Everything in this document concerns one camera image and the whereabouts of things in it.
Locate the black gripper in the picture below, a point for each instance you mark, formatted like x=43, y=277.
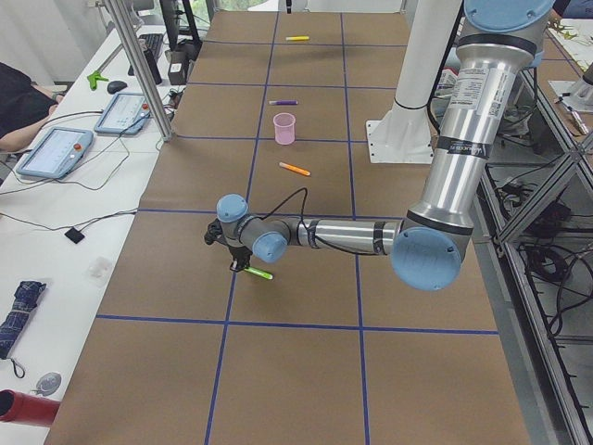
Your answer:
x=240, y=254

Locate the green highlighter pen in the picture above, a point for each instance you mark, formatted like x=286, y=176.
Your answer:
x=259, y=273

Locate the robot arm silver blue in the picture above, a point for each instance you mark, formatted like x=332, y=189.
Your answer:
x=459, y=68

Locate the orange highlighter pen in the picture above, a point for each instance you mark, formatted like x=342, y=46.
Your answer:
x=295, y=169

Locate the pink mesh pen holder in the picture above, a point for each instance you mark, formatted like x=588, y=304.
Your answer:
x=284, y=128

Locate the purple highlighter pen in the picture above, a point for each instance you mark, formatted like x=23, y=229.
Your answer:
x=291, y=102

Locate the yellow highlighter pen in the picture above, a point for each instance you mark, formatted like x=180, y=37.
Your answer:
x=297, y=38

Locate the brown paper table mat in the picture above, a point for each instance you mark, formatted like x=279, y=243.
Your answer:
x=254, y=301

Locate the clear plastic small box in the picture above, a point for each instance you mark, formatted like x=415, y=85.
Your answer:
x=99, y=271

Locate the small black square device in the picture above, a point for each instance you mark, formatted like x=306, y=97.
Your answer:
x=74, y=235

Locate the far teach pendant tablet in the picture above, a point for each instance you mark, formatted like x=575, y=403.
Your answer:
x=125, y=114

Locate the teach pendant tablet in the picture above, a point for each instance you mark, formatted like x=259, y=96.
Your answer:
x=57, y=153
x=125, y=114

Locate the blue folded umbrella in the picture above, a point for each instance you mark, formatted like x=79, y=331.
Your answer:
x=26, y=297

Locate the near teach pendant tablet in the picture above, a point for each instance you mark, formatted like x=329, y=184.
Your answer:
x=57, y=153

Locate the black box with label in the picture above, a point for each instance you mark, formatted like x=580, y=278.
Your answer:
x=181, y=62

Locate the black computer mouse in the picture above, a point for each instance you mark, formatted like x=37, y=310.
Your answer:
x=116, y=86

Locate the round metal lid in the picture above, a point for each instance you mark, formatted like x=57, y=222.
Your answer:
x=48, y=384

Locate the black water bottle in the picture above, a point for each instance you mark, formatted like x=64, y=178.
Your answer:
x=152, y=65

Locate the green plastic clamp tool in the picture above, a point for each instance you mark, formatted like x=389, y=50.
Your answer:
x=94, y=78

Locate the black keyboard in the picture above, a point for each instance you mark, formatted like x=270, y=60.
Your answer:
x=153, y=41

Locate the red cylinder bottle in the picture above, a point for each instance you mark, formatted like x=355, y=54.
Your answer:
x=26, y=409

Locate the person in black shirt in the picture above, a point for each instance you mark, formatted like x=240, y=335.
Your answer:
x=25, y=108

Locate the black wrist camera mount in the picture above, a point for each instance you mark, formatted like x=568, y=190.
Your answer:
x=214, y=234

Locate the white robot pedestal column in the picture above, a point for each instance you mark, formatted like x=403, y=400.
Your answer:
x=403, y=135

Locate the aluminium frame post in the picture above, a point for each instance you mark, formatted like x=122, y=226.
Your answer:
x=123, y=24

